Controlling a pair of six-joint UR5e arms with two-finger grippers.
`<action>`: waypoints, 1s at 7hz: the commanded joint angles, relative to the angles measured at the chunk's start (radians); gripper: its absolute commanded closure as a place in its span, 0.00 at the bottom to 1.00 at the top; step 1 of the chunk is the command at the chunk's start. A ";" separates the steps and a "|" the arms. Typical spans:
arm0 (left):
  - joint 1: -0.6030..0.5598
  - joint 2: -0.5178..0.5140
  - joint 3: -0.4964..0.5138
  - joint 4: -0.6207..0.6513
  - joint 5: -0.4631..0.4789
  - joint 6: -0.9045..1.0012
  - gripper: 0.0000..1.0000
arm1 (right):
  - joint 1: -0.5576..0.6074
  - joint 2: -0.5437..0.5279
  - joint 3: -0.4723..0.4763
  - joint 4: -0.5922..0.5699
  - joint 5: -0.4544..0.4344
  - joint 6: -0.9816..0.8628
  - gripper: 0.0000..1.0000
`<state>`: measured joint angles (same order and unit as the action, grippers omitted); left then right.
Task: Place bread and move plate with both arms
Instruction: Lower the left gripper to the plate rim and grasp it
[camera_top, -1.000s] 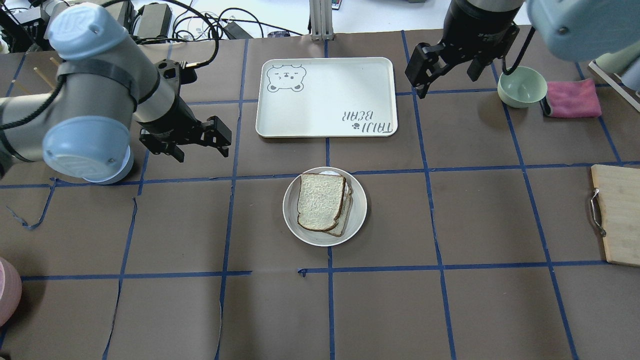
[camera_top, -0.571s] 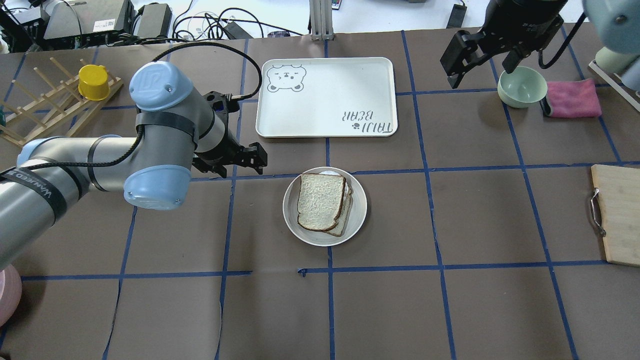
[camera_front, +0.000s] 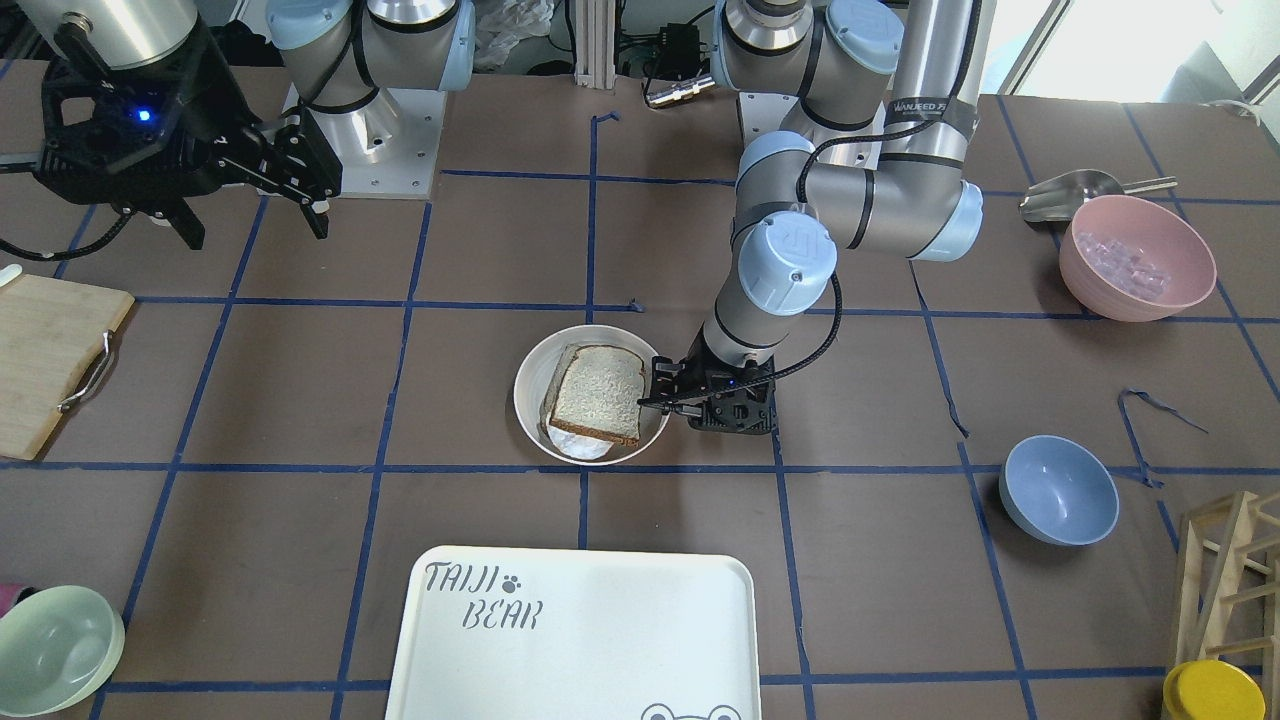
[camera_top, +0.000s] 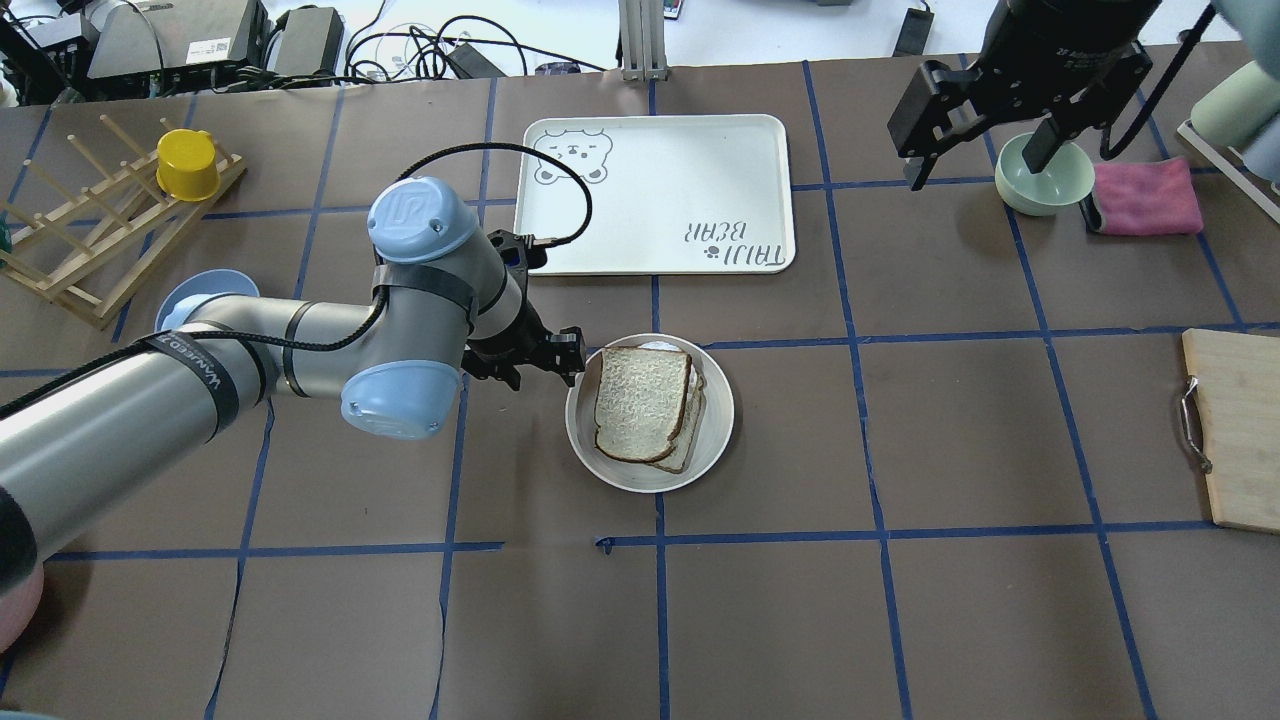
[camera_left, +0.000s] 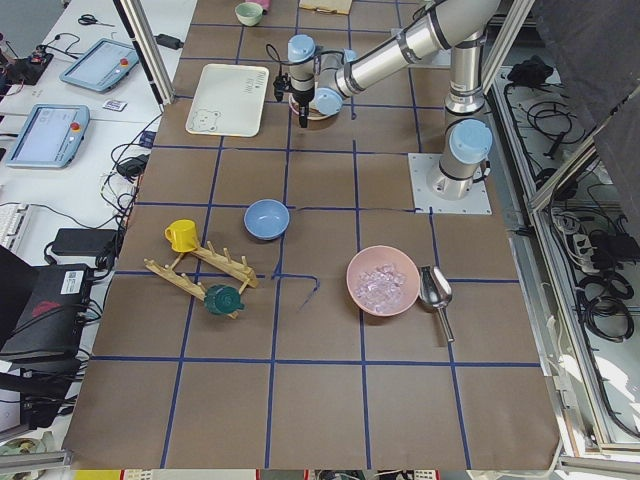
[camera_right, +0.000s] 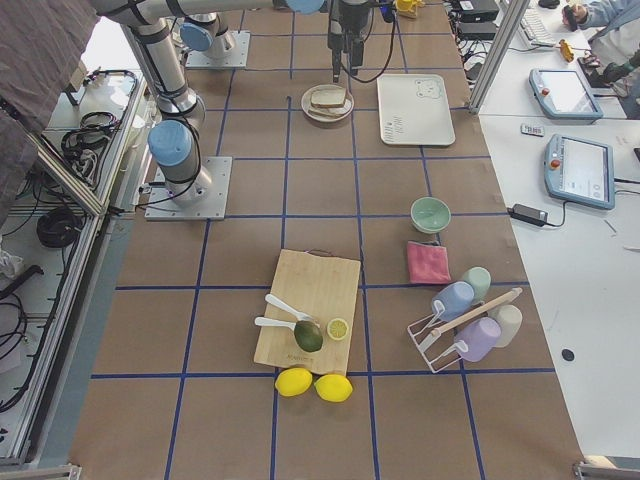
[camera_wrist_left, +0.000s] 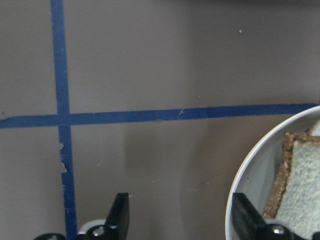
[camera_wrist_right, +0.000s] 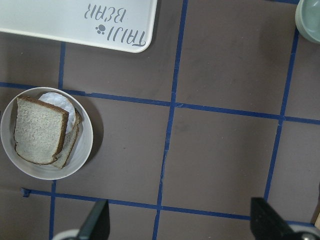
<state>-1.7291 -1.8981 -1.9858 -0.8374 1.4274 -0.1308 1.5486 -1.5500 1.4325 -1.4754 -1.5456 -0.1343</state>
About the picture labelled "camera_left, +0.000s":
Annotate teach pendant far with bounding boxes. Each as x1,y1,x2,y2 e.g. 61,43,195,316
59,38,139,92

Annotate wooden cutting board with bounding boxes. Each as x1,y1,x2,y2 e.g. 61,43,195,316
299,0,353,15

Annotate pink cloth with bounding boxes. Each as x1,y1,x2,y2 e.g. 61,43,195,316
256,0,271,12

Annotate metal scoop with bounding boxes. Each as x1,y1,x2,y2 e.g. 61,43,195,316
419,265,455,343

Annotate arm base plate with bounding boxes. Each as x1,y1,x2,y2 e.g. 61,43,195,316
408,153,492,215

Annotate white bear tray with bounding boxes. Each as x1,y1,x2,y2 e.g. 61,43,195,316
185,63,269,137

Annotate yellow mug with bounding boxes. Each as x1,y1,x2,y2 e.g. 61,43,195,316
164,219,200,253

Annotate black computer box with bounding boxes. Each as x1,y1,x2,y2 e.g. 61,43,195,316
1,248,93,365

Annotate teach pendant near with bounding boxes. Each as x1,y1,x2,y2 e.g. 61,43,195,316
6,104,90,169

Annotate green bowl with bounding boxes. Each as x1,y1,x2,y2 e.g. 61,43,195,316
235,2,263,27

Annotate wooden dish rack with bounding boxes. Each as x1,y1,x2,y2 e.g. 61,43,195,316
144,239,260,320

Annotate black scissors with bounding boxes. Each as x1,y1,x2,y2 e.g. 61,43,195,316
77,14,113,27

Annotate blue bowl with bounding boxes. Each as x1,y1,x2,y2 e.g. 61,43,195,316
244,199,290,241

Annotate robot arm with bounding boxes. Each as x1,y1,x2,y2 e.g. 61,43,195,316
273,1,499,201

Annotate ice cubes in bowl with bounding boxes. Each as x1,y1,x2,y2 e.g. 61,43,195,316
355,264,406,311

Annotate white round plate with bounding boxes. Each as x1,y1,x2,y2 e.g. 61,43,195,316
288,93,332,121

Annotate black power adapter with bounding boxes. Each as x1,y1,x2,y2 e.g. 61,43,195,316
44,228,120,265

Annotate dark green mug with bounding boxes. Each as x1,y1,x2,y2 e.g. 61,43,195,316
204,284,245,316

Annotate aluminium frame post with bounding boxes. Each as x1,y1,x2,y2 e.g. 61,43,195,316
113,0,175,106

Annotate pink bowl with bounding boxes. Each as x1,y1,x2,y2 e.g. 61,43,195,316
346,245,420,316

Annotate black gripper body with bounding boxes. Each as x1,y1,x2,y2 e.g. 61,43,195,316
291,88,314,113

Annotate teach pendant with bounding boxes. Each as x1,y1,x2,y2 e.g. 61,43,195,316
6,104,90,169
59,38,139,92

